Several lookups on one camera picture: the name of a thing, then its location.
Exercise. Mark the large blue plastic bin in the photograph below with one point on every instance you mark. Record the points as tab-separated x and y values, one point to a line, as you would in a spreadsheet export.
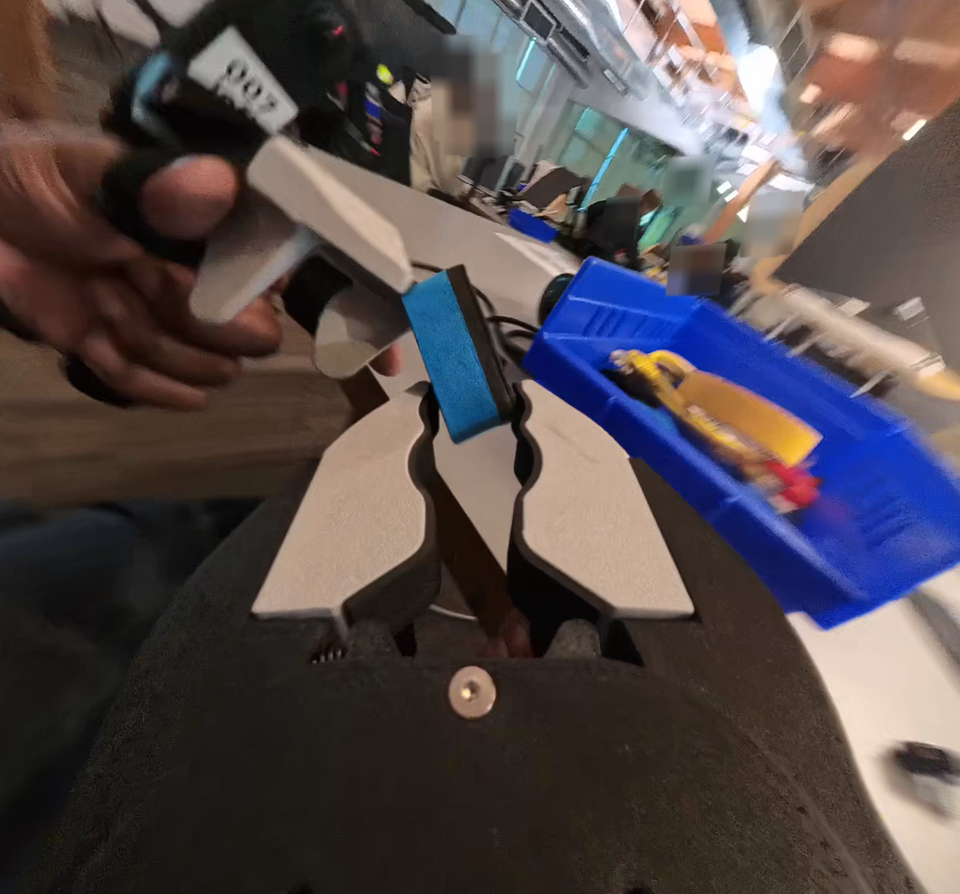
862	474

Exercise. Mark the black board with wooden rim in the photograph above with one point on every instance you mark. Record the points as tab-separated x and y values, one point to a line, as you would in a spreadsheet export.
877	234

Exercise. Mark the blue eraser with black felt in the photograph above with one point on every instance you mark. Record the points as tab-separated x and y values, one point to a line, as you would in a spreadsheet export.
442	354

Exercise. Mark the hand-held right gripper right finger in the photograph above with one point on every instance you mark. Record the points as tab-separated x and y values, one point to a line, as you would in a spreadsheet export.
600	526

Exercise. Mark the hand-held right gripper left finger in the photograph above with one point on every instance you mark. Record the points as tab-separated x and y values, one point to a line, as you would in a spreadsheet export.
352	526

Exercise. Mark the yellow tape roll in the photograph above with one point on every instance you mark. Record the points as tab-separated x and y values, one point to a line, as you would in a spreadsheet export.
750	421

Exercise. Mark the black round puck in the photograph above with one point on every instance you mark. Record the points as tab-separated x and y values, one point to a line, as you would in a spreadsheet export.
555	294

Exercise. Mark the red double-peg block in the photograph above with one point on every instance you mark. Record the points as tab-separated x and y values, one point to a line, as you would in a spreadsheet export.
787	489

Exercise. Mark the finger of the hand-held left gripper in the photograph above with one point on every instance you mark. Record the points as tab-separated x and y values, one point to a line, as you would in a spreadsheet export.
352	335
330	215

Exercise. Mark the person's left hand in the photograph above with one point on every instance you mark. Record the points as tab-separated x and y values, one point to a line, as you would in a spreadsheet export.
112	309

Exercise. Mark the small black metal part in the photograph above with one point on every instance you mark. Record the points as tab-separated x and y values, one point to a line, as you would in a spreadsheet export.
926	766

